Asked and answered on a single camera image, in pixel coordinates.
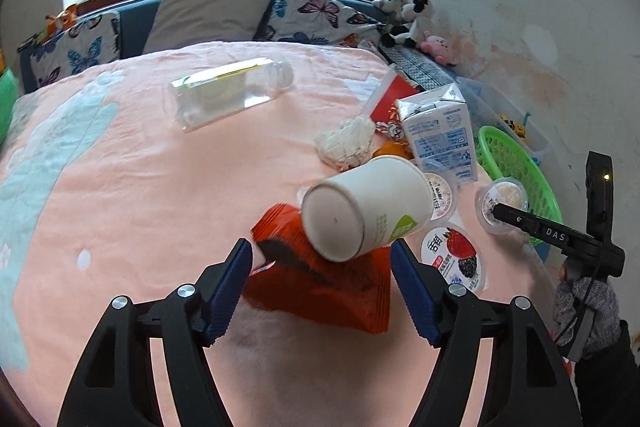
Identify clear plastic cup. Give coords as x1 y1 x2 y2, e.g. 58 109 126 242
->
475 178 528 235

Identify strawberry yogurt lid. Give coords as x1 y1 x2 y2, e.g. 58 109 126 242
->
420 225 486 295

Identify small clear yogurt cup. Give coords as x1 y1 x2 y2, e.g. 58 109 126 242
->
422 159 459 223

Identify white blue milk carton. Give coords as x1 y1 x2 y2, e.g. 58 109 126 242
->
395 83 478 183

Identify white paper cup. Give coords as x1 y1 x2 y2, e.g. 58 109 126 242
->
300 156 434 262

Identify red paper cup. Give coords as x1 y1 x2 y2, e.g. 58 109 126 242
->
361 67 419 142

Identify orange red snack bag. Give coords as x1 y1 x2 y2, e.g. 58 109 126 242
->
243 204 390 334

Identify white tissue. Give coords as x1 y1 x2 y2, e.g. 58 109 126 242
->
314 115 375 172

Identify clear plastic bottle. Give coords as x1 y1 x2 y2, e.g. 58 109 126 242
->
169 57 294 131

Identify green plastic basket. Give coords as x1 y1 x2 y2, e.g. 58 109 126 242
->
475 126 563 235

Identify yellow toy vehicle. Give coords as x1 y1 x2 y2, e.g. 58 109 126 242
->
500 114 526 142

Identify clear plastic storage box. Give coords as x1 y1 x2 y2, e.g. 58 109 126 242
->
456 77 552 167

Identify grey patterned cloth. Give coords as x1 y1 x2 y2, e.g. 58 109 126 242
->
378 46 457 91

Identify pink plush toy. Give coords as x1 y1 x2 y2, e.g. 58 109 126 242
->
419 35 457 67

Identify pink blanket table cover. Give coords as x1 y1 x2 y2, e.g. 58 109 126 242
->
0 40 557 427

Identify cow plush toy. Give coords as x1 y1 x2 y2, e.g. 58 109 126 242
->
381 0 433 49

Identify blue sofa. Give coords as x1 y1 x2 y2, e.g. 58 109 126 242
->
16 0 452 96

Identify grey plush toy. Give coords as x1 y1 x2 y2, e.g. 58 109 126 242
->
372 0 408 15

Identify green plush cushion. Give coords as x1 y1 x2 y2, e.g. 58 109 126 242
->
0 69 20 144

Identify right butterfly pillow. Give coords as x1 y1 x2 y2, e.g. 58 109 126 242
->
254 0 383 48

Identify butterfly pillow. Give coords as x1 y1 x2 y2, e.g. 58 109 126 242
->
28 11 120 89
254 0 383 48

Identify left butterfly pillow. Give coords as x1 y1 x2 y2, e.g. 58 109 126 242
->
28 11 120 89

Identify orange fox plush toy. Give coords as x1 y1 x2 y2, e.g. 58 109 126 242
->
42 4 78 40

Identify grey pillow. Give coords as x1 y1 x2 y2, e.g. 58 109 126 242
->
143 0 271 54

